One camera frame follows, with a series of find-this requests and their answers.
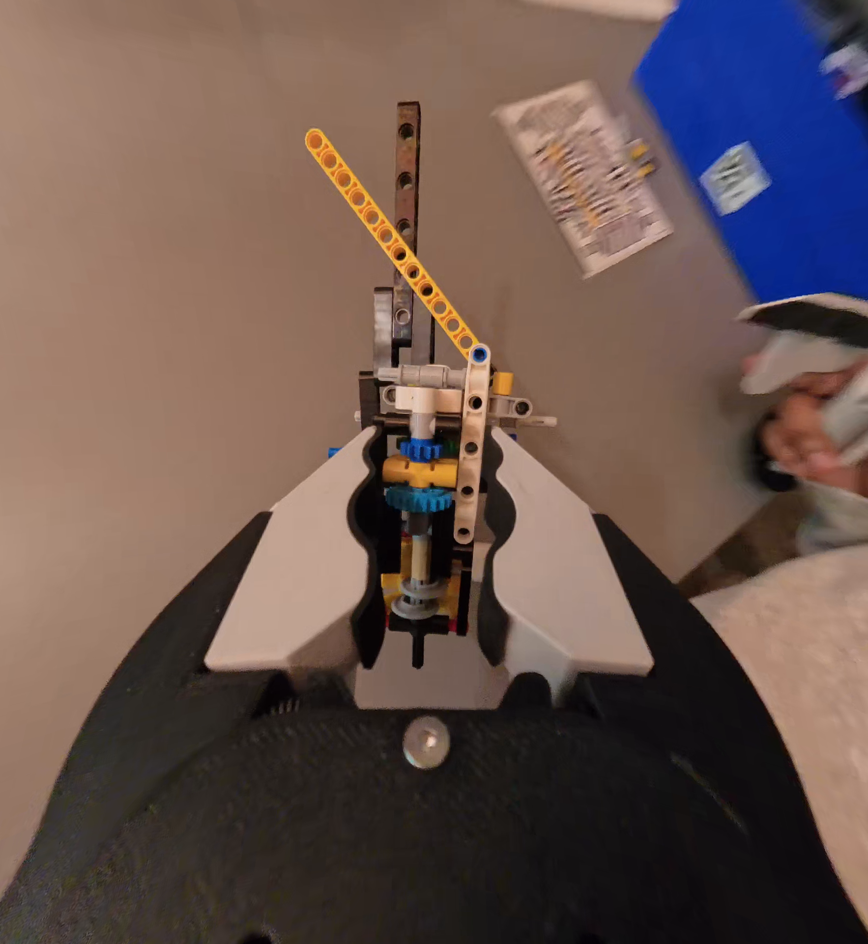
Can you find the black yellow lego vehicle model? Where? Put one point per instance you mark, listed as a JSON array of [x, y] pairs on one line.
[[419, 472]]

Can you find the blue plastic bin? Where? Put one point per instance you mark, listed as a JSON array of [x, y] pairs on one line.
[[773, 88]]

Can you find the person's right forearm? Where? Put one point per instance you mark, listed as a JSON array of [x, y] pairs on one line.
[[854, 516]]

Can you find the grey fabric cushion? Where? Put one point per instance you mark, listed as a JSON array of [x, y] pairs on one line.
[[810, 700]]

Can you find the zebra striped sticker sheet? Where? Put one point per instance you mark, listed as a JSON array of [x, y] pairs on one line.
[[589, 184]]

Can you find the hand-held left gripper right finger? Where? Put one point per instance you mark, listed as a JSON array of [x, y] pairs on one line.
[[574, 590]]

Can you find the small yellow lego piece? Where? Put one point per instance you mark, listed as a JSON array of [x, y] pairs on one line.
[[642, 151]]

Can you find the person's right hand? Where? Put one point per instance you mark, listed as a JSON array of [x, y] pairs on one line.
[[810, 442]]

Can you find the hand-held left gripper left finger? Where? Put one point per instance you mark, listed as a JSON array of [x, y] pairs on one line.
[[294, 582]]

